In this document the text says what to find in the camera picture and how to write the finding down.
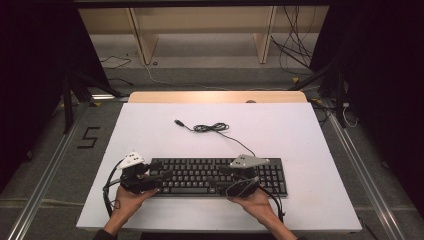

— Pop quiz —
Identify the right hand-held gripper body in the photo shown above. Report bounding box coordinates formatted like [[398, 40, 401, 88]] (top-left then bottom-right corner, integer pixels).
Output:
[[216, 153, 271, 199]]

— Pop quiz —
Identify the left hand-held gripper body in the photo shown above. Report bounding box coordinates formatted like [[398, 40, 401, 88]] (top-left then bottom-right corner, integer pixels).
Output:
[[115, 151, 162, 196]]

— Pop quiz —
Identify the black keyboard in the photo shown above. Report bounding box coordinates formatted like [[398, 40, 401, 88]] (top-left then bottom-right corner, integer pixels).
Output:
[[147, 157, 289, 199]]

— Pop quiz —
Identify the person's right hand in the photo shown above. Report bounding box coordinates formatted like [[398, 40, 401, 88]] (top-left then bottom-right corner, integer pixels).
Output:
[[227, 189, 279, 224]]

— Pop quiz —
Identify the person's left hand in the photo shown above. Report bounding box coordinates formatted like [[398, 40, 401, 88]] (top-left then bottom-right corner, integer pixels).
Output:
[[110, 185, 161, 229]]

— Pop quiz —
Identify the white board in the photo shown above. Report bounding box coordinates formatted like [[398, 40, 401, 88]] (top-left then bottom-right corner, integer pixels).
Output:
[[75, 102, 363, 234]]

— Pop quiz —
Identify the wooden table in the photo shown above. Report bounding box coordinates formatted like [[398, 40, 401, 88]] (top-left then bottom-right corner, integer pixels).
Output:
[[127, 90, 308, 104]]

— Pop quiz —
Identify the short silver bar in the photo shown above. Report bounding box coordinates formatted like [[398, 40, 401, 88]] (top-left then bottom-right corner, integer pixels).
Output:
[[91, 93, 130, 102]]

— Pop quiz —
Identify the black metal stand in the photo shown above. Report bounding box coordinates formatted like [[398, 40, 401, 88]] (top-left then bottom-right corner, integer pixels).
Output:
[[61, 70, 124, 135], [287, 55, 348, 130]]

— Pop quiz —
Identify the wooden shelf unit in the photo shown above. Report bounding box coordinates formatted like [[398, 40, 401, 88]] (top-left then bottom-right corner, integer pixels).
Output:
[[77, 5, 332, 66]]

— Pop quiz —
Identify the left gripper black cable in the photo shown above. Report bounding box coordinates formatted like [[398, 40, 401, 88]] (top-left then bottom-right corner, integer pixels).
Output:
[[101, 159, 125, 219]]

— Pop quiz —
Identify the black keyboard cable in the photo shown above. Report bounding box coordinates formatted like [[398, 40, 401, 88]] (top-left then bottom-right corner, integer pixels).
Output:
[[173, 119, 258, 158]]

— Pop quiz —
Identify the aluminium floor rail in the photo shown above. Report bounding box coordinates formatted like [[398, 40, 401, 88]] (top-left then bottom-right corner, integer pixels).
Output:
[[6, 102, 88, 240], [322, 99, 407, 240]]

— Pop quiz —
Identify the thin black floor cable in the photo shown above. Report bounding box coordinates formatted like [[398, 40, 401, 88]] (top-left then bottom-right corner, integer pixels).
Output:
[[99, 54, 133, 71]]

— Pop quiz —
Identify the white looped cable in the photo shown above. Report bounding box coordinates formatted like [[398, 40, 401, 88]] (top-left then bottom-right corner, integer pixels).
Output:
[[341, 101, 360, 129]]

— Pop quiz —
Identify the bundle of black floor cables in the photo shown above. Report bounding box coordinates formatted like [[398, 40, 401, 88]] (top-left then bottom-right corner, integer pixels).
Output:
[[269, 5, 318, 77]]

